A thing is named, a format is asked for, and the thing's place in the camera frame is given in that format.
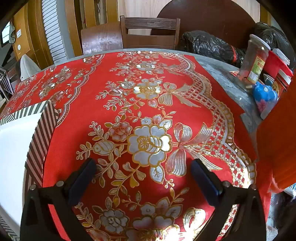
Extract slatted wooden chair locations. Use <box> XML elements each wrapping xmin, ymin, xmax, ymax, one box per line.
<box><xmin>120</xmin><ymin>16</ymin><xmax>181</xmax><ymax>50</ymax></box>

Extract orange cloth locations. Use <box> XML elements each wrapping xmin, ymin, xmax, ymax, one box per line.
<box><xmin>255</xmin><ymin>74</ymin><xmax>296</xmax><ymax>193</ymax></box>

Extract clear plastic jar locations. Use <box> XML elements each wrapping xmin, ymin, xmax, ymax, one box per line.
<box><xmin>238</xmin><ymin>34</ymin><xmax>271</xmax><ymax>85</ymax></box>

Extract glossy brown chair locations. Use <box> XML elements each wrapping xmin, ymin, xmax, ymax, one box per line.
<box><xmin>80</xmin><ymin>22</ymin><xmax>124</xmax><ymax>55</ymax></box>

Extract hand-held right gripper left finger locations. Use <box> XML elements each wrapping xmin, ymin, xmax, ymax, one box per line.
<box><xmin>20</xmin><ymin>158</ymin><xmax>97</xmax><ymax>241</ymax></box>

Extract grey hanging cloth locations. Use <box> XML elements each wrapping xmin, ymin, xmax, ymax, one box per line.
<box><xmin>9</xmin><ymin>22</ymin><xmax>16</xmax><ymax>43</ymax></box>

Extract round brown table top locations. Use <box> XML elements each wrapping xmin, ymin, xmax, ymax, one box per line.
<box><xmin>150</xmin><ymin>0</ymin><xmax>257</xmax><ymax>39</ymax></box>

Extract white chair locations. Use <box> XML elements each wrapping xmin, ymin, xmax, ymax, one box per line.
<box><xmin>18</xmin><ymin>54</ymin><xmax>41</xmax><ymax>81</ymax></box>

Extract window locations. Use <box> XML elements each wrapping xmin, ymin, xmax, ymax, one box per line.
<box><xmin>1</xmin><ymin>21</ymin><xmax>11</xmax><ymax>44</ymax></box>

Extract black plastic bag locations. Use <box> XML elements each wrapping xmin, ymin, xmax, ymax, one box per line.
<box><xmin>179</xmin><ymin>30</ymin><xmax>247</xmax><ymax>69</ymax></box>
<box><xmin>253</xmin><ymin>22</ymin><xmax>290</xmax><ymax>63</ymax></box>

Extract striped white gift box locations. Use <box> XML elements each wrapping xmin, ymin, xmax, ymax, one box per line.
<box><xmin>0</xmin><ymin>100</ymin><xmax>59</xmax><ymax>240</ymax></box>

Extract white louvred panel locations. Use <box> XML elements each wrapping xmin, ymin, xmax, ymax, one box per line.
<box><xmin>42</xmin><ymin>0</ymin><xmax>67</xmax><ymax>63</ymax></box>

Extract red plastic tub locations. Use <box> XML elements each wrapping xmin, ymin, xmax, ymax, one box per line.
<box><xmin>262</xmin><ymin>49</ymin><xmax>294</xmax><ymax>98</ymax></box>

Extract red floral tablecloth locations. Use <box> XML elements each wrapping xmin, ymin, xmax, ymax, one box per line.
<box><xmin>0</xmin><ymin>51</ymin><xmax>272</xmax><ymax>241</ymax></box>

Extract blue plastic bag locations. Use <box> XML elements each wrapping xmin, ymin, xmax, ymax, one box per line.
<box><xmin>252</xmin><ymin>82</ymin><xmax>279</xmax><ymax>120</ymax></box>

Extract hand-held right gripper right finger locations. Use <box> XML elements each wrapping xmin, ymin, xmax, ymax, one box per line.
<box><xmin>191</xmin><ymin>159</ymin><xmax>270</xmax><ymax>241</ymax></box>

